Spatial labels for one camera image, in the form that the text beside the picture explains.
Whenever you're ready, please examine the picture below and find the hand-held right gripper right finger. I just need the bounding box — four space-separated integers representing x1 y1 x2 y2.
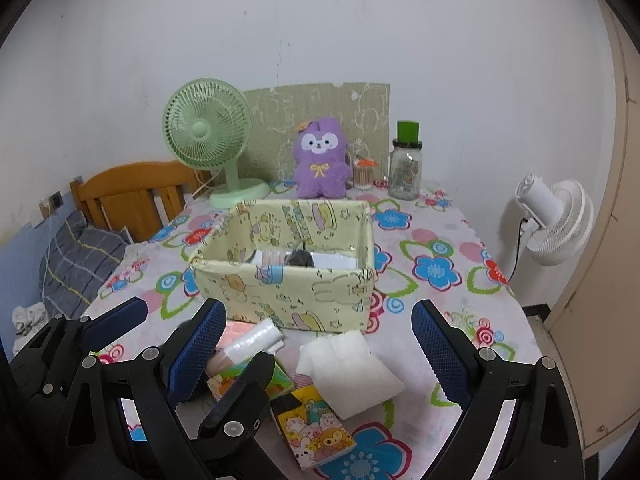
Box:
411 299 586 480

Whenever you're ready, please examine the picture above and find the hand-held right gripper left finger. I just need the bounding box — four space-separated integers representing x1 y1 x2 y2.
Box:
65 299 228 480

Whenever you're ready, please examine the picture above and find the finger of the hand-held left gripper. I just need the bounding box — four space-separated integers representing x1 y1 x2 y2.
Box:
197 352 281 480
15 296 148 396

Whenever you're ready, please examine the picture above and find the pink tissue packet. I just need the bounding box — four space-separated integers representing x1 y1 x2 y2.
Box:
215 320 261 356

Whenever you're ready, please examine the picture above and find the green cartoon tissue packet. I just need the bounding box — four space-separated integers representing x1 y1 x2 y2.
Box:
207 357 296 403

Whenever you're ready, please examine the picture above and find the white sock with beige cuff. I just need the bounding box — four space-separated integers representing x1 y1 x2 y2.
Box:
207 317 286 376

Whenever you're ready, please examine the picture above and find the yellow cartoon tissue packet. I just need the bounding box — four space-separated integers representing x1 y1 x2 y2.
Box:
272 385 357 471

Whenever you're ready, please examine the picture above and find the white tissue pack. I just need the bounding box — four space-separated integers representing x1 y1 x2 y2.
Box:
295 330 406 420

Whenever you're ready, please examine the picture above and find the yellow cartoon print storage box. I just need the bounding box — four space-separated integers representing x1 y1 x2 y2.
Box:
189 199 377 335

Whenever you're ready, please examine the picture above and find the grey plaid pillow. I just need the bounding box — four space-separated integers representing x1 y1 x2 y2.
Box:
40 210 128 318

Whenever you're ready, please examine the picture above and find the crumpled white cloth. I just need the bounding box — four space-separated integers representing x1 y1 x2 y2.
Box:
12 302 51 336

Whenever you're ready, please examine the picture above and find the dark cloth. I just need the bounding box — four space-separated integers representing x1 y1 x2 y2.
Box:
284 247 317 267

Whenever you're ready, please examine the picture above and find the white fan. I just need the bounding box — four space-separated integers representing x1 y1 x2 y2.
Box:
515 173 595 267

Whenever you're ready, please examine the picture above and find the glass jar with green lid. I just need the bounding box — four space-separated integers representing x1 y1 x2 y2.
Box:
387 120 425 200

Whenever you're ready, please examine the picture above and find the small jar with orange lid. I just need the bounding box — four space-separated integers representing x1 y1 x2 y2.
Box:
351 142 378 191

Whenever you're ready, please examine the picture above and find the green desk fan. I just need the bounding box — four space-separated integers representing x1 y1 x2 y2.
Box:
161 78 271 209

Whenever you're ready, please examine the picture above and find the purple plush bunny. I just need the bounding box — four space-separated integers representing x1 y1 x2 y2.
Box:
291 117 352 199

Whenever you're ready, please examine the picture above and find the green cardboard sheet with drawings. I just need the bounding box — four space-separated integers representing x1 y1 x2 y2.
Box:
242 81 391 183

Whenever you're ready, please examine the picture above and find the black fan cable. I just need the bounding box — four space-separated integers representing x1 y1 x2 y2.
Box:
507 217 528 286

